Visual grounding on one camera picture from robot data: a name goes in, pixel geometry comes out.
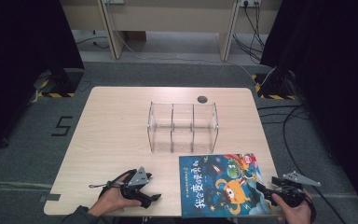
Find grey tape strip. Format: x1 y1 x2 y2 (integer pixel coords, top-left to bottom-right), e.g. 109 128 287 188
38 193 62 203

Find person's left hand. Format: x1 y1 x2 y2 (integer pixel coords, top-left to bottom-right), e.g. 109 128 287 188
88 173 143 218

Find black hanging cable bundle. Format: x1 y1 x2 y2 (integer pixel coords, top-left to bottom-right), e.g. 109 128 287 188
232 2 267 63

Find black stand base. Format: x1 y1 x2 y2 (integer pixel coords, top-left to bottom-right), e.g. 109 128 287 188
33 67 86 99
251 68 296 101

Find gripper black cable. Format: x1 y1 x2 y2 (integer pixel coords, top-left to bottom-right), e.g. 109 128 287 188
304 183 347 224
89 168 138 199

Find person's right hand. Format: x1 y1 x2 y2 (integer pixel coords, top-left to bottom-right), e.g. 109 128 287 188
270 189 313 224

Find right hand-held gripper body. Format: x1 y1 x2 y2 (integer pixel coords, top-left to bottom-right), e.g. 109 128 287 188
273 170 322 209

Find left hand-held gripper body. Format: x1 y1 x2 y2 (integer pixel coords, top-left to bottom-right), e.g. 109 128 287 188
120 166 153 203

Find clear acrylic divided organizer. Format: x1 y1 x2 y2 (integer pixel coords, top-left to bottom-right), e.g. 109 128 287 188
146 101 220 154

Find black curtain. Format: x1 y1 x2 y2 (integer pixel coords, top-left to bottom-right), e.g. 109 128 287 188
0 0 86 158
260 0 358 216

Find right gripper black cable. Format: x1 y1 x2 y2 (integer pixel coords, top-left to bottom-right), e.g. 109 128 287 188
304 183 347 224

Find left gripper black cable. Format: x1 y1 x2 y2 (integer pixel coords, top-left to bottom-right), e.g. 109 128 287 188
89 168 138 199

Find blue children's picture book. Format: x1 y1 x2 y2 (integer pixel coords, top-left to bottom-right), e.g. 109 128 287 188
178 152 282 218

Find white floor cable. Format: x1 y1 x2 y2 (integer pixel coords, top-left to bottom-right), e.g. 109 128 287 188
113 29 276 87

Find thin black floor cable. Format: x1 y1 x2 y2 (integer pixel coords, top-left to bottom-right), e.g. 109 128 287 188
76 30 110 50

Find beige wooden desk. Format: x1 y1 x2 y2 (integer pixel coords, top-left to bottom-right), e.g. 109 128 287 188
59 0 283 62

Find white wall socket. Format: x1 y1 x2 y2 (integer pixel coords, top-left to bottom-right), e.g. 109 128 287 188
240 0 262 8

